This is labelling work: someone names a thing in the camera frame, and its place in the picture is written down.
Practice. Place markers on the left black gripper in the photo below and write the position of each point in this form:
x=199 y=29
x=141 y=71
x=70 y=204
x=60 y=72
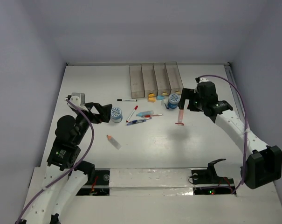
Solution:
x=104 y=111

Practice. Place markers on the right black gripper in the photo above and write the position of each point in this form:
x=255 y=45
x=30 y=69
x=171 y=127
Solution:
x=187 y=94

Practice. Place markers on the blue tape roll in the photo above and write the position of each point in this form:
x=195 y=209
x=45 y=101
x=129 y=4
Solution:
x=173 y=101
x=116 y=114

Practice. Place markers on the black capped white marker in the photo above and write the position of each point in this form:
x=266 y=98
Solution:
x=127 y=100

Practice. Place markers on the red capped white marker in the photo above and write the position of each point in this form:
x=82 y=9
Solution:
x=131 y=114

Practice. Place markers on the orange highlighter pen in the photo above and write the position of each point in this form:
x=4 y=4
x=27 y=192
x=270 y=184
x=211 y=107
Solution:
x=113 y=142

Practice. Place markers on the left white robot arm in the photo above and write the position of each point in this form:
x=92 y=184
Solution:
x=65 y=173

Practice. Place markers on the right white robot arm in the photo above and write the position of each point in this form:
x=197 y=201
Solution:
x=262 y=163

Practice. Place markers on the light blue eraser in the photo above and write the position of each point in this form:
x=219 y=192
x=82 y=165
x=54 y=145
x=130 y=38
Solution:
x=160 y=97

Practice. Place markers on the blue gel pen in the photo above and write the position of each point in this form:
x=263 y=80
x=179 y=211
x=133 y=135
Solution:
x=138 y=121

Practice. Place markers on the yellow eraser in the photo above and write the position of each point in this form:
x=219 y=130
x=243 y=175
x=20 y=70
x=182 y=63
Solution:
x=151 y=97

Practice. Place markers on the blue highlighter pen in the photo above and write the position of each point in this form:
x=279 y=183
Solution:
x=142 y=114

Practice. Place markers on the red gel pen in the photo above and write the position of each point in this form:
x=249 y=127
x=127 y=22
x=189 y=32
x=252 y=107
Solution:
x=153 y=115

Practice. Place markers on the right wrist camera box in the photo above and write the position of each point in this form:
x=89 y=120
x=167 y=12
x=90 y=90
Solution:
x=201 y=79

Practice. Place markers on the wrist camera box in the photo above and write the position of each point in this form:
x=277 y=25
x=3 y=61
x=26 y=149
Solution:
x=76 y=98
x=201 y=79

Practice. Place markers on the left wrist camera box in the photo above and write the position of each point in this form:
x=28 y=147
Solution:
x=76 y=98

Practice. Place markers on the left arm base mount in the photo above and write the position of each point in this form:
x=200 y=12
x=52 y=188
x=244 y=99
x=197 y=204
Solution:
x=98 y=186

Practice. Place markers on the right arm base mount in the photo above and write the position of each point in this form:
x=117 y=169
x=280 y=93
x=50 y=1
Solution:
x=205 y=181

